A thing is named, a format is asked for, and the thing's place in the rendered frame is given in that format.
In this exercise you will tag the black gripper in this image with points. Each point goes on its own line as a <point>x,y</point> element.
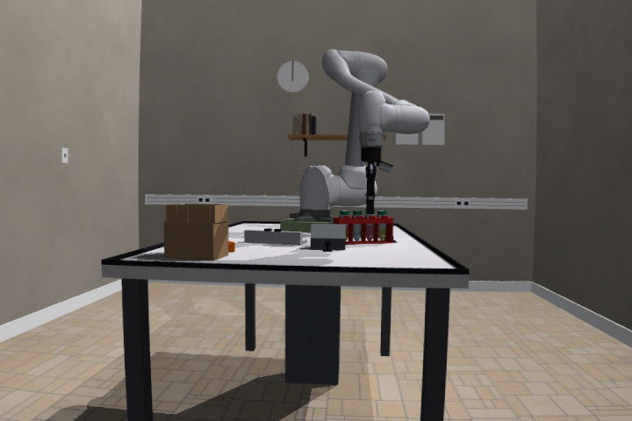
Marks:
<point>370,154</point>

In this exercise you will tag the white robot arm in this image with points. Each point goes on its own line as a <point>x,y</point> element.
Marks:
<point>370,116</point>

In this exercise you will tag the white key panel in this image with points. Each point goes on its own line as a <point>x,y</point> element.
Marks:
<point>328,237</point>

